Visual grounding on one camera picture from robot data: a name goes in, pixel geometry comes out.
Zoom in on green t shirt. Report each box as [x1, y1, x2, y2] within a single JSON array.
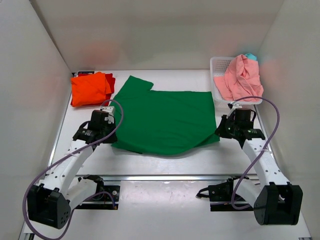
[[111, 76, 220, 156]]

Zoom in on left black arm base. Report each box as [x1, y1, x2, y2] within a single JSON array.
[[75, 174, 121, 210]]

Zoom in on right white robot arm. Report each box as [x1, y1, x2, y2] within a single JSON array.
[[215, 107, 303, 226]]

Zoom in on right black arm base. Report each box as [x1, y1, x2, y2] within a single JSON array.
[[195, 175, 253, 212]]

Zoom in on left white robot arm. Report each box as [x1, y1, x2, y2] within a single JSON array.
[[27, 106, 117, 229]]

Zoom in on orange folded t shirt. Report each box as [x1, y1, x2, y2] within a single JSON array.
[[70, 72, 107, 107]]

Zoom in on pink t shirt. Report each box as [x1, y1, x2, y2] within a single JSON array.
[[213, 54, 264, 103]]

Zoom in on red folded t shirt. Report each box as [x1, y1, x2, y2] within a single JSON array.
[[104, 73, 116, 100]]

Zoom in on white plastic basket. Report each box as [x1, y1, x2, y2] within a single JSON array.
[[210, 57, 262, 105]]

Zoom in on teal cloth in basket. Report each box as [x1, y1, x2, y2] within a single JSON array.
[[244, 53, 257, 61]]

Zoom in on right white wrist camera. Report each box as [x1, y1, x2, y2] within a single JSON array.
[[227, 102, 242, 110]]

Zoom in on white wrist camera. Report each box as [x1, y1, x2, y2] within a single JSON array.
[[99, 106, 116, 118], [227, 102, 242, 110]]

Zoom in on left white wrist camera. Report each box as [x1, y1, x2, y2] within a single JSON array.
[[99, 106, 116, 118]]

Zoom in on aluminium rail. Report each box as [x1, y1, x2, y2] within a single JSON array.
[[44, 173, 281, 183]]

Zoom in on dark card at wall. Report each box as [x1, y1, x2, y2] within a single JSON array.
[[77, 71, 95, 76]]

